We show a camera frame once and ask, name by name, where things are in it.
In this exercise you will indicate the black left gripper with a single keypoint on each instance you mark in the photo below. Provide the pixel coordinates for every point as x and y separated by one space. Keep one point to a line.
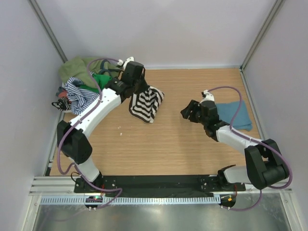
145 86

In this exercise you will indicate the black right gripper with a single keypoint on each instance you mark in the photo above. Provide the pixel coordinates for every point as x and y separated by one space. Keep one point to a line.
186 112

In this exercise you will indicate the black white striped tank top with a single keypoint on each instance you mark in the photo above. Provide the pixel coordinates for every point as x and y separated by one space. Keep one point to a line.
144 106

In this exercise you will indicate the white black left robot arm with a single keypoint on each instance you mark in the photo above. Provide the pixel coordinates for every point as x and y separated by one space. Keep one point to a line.
73 136

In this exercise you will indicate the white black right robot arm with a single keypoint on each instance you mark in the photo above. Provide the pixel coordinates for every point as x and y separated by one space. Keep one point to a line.
264 165

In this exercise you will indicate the bright green tank top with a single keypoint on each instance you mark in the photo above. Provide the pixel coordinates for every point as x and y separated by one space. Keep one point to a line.
102 80

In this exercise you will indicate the olive green tank top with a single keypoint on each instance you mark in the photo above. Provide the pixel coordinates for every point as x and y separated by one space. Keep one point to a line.
78 67

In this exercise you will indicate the blue white striped tank top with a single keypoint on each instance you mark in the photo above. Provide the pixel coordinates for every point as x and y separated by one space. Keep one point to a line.
80 95

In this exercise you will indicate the red tank top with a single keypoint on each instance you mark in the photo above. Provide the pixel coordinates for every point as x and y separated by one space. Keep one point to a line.
61 92

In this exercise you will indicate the zebra print tank top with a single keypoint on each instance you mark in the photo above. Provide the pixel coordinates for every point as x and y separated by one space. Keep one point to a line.
62 104

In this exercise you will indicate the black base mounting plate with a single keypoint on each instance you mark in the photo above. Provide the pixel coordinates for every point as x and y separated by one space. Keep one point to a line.
167 185

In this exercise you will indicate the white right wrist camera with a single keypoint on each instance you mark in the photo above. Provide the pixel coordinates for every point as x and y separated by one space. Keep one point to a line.
207 96

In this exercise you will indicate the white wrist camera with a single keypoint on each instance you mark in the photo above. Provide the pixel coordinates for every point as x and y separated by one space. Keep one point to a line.
207 96
122 64

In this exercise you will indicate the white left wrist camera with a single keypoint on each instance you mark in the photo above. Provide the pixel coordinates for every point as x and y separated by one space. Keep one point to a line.
122 64

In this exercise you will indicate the perforated cable duct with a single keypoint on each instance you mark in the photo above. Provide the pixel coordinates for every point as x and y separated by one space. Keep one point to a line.
96 200

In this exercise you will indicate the aluminium frame rail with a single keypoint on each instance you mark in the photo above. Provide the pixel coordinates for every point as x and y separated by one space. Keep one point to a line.
57 185

